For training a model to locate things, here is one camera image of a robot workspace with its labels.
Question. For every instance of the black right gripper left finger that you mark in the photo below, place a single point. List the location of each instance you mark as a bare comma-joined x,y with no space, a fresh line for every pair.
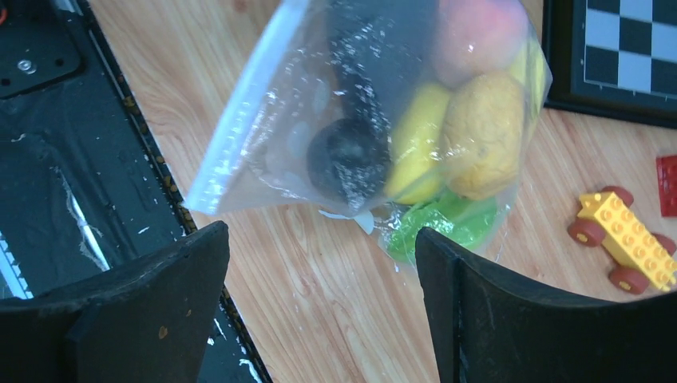
145,321

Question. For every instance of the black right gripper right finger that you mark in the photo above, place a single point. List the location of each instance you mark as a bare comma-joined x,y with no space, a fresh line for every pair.
491,324

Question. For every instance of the brown fake potato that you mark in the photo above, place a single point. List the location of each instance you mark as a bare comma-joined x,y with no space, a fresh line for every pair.
482,135

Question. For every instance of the clear zip top bag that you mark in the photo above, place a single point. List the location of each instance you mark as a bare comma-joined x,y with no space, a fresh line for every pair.
288,92

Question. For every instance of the pink fake peach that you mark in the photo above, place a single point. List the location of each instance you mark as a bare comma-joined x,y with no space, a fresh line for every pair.
476,37

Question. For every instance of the dark purple fake eggplant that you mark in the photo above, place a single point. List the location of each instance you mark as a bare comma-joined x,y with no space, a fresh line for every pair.
379,50

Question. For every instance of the green fake leaf vegetable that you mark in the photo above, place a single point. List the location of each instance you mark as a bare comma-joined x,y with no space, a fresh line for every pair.
465,221

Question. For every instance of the yellow fake banana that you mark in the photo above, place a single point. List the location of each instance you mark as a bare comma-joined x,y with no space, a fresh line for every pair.
414,147

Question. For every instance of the yellow toy block car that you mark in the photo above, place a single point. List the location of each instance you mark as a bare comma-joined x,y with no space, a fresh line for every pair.
642,258

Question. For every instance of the red white toy block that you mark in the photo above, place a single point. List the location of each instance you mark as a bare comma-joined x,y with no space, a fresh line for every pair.
665,167

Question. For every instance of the black grey checkerboard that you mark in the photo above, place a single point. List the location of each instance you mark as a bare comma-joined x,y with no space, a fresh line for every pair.
612,58

